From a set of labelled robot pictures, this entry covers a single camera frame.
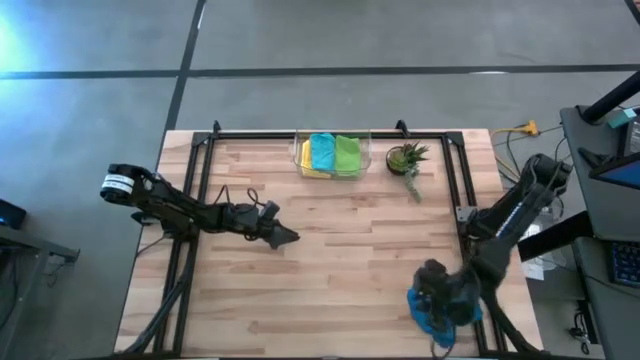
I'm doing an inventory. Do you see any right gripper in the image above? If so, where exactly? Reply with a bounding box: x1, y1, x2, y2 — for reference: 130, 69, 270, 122
412, 272, 484, 331

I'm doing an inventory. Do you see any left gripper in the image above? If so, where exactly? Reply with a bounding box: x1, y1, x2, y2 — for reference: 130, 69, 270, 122
222, 203, 301, 251

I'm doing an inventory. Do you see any blue microfiber towel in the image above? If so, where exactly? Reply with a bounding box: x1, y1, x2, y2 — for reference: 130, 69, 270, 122
406, 287, 484, 350

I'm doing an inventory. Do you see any yellow microfiber towel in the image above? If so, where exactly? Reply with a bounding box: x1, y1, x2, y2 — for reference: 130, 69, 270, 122
298, 139, 332, 180

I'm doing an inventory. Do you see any teal microfiber towel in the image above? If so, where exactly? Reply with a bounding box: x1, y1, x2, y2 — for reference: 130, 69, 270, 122
308, 132, 337, 174

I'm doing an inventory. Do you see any green microfiber towel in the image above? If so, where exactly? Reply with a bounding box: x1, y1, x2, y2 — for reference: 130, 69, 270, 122
333, 134, 362, 177

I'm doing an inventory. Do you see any white paper box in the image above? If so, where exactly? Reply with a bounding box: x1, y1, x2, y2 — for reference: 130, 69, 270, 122
519, 219, 569, 281

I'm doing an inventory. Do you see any clear plastic bin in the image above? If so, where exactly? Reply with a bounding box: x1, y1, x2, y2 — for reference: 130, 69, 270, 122
292, 127, 374, 180

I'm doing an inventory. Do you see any black desk beam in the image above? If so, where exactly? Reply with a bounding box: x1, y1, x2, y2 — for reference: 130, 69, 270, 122
517, 209, 595, 262

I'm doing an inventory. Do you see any black power adapter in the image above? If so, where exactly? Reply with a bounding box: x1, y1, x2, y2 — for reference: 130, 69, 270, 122
568, 299, 599, 356

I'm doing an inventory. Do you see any potted succulent plant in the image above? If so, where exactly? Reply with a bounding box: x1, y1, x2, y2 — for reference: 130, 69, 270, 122
384, 141, 431, 204

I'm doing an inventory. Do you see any grey desk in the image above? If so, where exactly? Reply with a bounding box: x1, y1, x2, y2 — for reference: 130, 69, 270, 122
558, 104, 640, 241
572, 234, 640, 360

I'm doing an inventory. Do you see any backlit black keyboard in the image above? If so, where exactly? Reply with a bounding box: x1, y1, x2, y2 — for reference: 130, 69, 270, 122
606, 239, 640, 290

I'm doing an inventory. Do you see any laptop with blue screen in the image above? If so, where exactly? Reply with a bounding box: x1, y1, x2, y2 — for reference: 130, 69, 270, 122
588, 151, 640, 191

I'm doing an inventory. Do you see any grey desktop device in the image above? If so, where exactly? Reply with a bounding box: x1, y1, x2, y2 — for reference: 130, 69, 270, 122
623, 115, 640, 157

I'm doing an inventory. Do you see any small teal box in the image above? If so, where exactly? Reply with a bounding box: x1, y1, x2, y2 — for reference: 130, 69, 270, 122
607, 108, 639, 129

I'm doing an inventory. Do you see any black side cart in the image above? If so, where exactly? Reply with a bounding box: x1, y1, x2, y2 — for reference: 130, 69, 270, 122
0, 224, 81, 360

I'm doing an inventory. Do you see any black pole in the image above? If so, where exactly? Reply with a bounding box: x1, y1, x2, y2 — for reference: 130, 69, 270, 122
579, 69, 640, 125

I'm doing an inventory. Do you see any black device with blue light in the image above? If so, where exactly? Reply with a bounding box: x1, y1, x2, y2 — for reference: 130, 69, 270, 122
0, 198, 27, 231

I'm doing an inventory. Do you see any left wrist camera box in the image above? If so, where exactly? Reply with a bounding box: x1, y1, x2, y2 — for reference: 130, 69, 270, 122
258, 199, 281, 221

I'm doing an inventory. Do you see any black aluminium table frame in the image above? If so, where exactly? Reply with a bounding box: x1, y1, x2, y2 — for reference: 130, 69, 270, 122
122, 119, 544, 359

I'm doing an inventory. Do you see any yellow extension cord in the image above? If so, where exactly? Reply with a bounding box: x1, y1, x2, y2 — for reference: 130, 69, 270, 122
488, 119, 542, 140

